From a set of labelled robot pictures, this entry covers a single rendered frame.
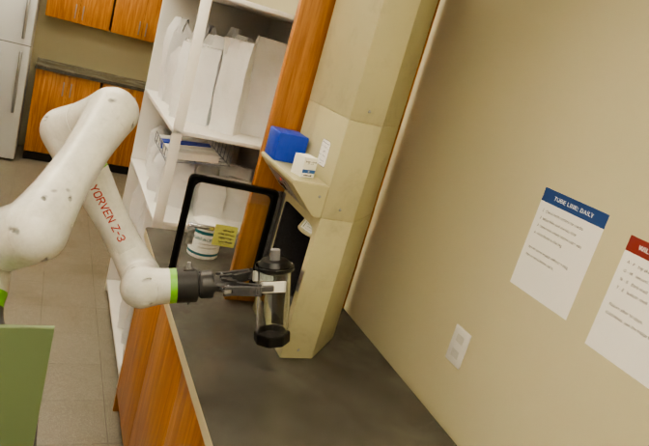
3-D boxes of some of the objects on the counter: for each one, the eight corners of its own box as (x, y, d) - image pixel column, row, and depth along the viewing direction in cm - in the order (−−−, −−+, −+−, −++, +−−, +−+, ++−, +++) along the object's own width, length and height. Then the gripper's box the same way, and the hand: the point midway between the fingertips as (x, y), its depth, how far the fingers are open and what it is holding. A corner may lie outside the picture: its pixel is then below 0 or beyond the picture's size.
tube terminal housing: (314, 312, 224) (373, 114, 205) (350, 360, 196) (422, 136, 177) (251, 307, 213) (308, 98, 194) (280, 358, 185) (349, 120, 166)
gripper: (204, 285, 147) (293, 280, 155) (193, 259, 167) (272, 256, 175) (203, 313, 149) (291, 307, 156) (192, 284, 168) (270, 280, 176)
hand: (272, 281), depth 164 cm, fingers closed on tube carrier, 9 cm apart
